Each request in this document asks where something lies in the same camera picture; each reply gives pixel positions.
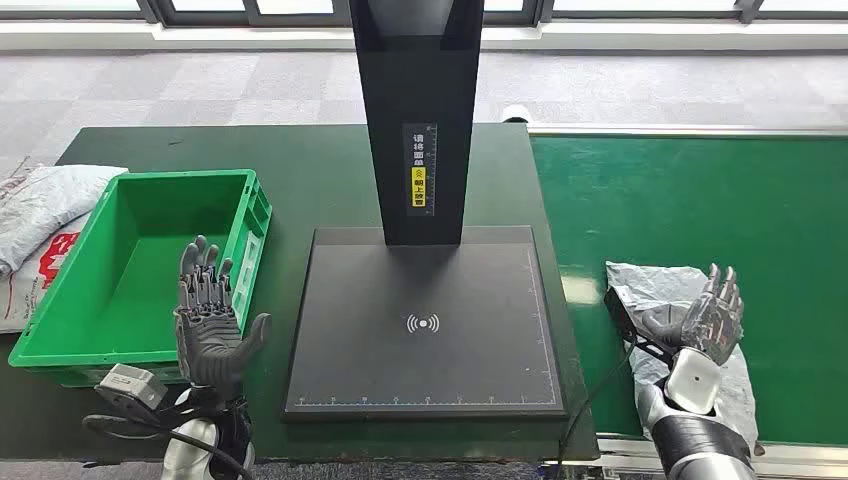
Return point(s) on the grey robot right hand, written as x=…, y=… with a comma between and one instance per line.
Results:
x=712, y=324

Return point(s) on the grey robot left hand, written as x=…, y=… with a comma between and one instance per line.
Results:
x=208, y=344

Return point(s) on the plain grey poly parcel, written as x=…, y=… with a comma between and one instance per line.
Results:
x=649, y=285

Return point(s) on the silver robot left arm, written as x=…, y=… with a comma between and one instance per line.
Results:
x=189, y=450

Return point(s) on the green conveyor belt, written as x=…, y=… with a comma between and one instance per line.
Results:
x=729, y=199

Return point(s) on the black inbound scanner machine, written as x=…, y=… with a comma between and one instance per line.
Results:
x=424, y=371

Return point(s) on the white conveyor roller end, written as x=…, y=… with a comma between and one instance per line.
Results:
x=515, y=114

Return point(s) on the green plastic crate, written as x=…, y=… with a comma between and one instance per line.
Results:
x=132, y=285

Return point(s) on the grey poly bag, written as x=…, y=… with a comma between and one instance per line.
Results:
x=46, y=205

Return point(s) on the black yellow instruction sticker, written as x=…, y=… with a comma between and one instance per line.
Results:
x=418, y=192

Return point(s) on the white window sill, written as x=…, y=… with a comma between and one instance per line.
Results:
x=199, y=36

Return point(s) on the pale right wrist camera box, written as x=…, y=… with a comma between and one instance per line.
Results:
x=626, y=324

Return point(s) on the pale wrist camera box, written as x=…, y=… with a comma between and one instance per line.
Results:
x=132, y=385
x=626, y=324

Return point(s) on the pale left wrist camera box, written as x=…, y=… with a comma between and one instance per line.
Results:
x=132, y=385

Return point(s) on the dark window frame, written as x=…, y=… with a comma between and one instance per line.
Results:
x=298, y=20

